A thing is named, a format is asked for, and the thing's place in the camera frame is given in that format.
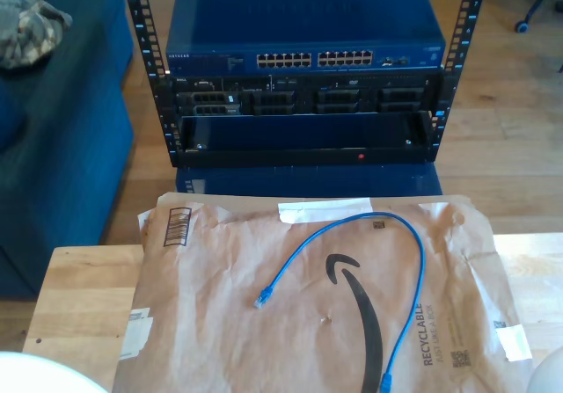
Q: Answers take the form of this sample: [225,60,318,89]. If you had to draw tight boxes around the blue network cable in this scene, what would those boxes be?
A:
[252,210,427,393]

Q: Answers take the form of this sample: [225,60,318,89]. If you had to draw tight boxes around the blue box under rack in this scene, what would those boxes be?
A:
[174,164,443,199]

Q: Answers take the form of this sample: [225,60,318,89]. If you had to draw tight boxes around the long white tape strip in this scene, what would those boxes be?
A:
[277,198,374,225]

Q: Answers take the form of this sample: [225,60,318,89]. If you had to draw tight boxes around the black rack server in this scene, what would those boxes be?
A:
[169,74,443,117]

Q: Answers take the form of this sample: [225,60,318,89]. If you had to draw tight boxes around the brown paper mailer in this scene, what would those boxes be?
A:
[112,192,536,393]

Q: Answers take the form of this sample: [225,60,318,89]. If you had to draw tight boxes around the torn white shipping label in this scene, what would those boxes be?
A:
[121,308,155,359]

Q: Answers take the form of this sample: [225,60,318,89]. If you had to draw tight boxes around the blue sofa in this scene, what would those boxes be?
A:
[0,0,135,300]

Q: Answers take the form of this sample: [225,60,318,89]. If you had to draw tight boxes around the short white tape piece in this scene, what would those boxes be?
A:
[494,324,533,362]

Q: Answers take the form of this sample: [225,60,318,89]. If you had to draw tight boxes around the office chair base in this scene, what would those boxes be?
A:
[487,0,563,33]

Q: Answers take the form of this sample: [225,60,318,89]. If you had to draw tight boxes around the camouflage cloth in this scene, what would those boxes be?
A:
[0,0,74,69]

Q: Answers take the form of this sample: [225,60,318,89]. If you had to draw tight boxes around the blue network switch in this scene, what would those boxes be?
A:
[165,0,446,77]

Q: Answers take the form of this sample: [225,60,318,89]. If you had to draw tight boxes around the black rack frame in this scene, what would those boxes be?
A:
[119,0,493,169]

